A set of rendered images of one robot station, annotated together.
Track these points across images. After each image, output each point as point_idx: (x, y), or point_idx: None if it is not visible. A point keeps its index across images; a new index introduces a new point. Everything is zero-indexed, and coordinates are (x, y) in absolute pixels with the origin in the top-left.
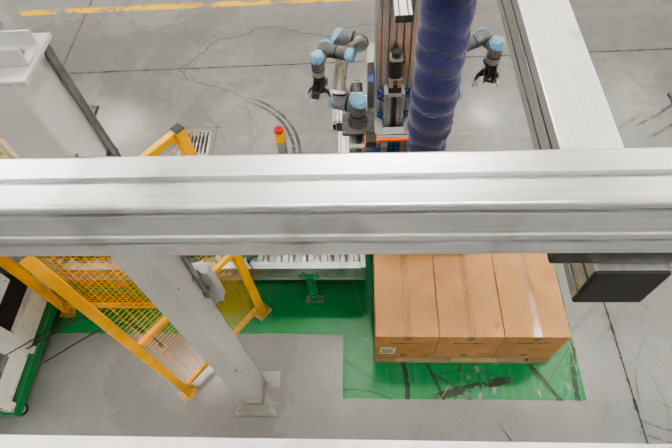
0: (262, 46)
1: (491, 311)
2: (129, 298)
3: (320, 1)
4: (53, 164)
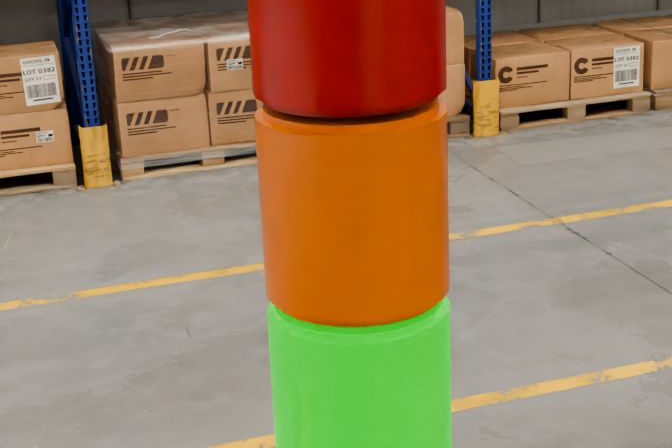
0: None
1: None
2: None
3: (265, 447)
4: None
